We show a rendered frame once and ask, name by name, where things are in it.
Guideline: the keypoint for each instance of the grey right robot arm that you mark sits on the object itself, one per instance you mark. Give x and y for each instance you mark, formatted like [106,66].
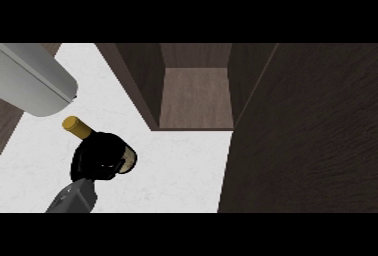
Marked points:
[73,200]

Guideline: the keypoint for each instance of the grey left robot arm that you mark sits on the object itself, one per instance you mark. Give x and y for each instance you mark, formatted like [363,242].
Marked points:
[29,80]

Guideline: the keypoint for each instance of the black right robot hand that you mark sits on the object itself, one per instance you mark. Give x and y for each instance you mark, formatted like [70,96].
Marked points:
[96,160]

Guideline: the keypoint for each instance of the dark wine bottle gold cap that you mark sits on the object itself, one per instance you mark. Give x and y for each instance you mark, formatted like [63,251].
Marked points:
[76,126]

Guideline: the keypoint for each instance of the brown wooden cabinet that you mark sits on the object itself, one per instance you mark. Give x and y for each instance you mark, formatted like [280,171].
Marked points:
[196,100]

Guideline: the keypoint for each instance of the dark brown cabinet door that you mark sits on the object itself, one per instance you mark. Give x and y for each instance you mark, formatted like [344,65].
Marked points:
[304,133]

